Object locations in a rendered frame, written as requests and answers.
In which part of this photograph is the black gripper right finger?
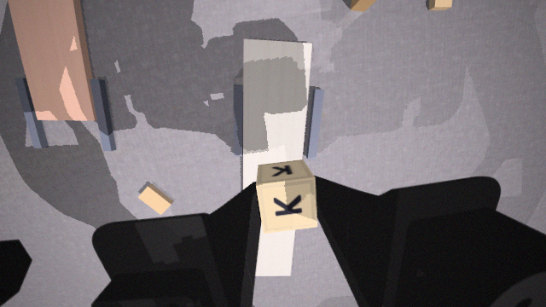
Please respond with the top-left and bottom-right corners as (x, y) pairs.
(315, 176), (501, 307)

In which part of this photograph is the white strip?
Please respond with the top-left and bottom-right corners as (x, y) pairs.
(243, 38), (312, 276)

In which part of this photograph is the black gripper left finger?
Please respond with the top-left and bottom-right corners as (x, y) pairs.
(92, 182), (261, 307)

